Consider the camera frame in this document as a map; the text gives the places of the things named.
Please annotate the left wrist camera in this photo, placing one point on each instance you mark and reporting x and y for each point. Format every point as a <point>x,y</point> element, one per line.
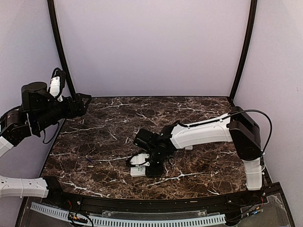
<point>57,84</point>

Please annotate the black front rail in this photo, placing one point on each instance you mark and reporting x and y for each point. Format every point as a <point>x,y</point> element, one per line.
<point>89,204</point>

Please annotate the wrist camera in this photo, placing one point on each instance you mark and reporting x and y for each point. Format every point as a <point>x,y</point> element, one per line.
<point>138,160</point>
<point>57,84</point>

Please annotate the right black frame post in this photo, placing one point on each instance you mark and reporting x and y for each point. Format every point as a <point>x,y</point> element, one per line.
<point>245,50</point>

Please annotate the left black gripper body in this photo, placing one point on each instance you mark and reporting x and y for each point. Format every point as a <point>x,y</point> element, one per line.
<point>69,112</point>

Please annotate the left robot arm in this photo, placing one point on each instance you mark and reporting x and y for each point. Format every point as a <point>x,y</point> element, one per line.
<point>41,107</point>

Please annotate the left black frame post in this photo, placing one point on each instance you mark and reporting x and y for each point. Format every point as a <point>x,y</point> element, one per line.
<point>59,46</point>

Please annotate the white remote control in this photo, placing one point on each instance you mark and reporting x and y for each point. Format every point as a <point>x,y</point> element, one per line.
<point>137,171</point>

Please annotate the white slotted cable duct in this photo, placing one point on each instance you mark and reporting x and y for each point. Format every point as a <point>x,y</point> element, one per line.
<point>131,219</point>

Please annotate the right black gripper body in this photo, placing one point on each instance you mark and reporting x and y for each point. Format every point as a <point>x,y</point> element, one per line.
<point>158,170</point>

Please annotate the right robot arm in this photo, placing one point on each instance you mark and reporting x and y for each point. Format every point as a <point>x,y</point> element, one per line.
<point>236,126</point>

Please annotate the black frame post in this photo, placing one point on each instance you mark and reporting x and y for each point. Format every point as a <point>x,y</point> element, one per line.
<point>245,50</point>
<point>59,46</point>

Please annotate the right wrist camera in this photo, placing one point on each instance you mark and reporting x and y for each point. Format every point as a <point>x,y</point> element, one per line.
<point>138,160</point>

